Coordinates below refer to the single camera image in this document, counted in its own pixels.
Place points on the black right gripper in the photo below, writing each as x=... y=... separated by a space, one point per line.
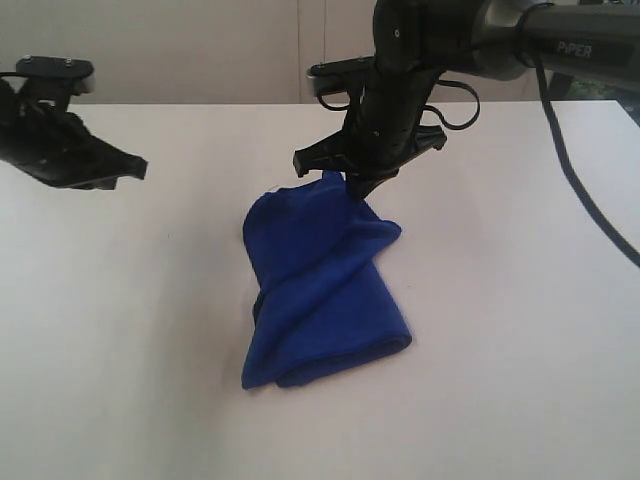
x=385 y=134

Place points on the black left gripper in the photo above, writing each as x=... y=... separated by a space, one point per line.
x=57 y=149

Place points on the blue towel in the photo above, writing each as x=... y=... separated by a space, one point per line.
x=322 y=306

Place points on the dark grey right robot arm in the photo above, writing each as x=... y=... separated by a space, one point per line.
x=417 y=42

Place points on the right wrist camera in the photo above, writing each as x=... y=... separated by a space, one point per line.
x=339 y=76

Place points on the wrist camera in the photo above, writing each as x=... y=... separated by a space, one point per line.
x=339 y=76
x=55 y=79

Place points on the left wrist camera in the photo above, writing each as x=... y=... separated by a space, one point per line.
x=55 y=79

